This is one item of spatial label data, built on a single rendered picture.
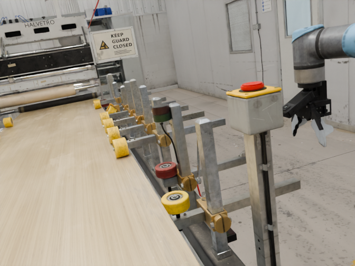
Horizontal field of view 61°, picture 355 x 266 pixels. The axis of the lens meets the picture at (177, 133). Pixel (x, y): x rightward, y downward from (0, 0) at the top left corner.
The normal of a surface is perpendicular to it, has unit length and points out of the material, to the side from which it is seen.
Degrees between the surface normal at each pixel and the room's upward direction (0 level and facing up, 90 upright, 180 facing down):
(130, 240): 0
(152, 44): 90
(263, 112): 90
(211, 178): 90
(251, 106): 90
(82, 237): 0
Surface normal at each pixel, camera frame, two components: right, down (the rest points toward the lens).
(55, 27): 0.31, 0.21
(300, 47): -0.83, 0.26
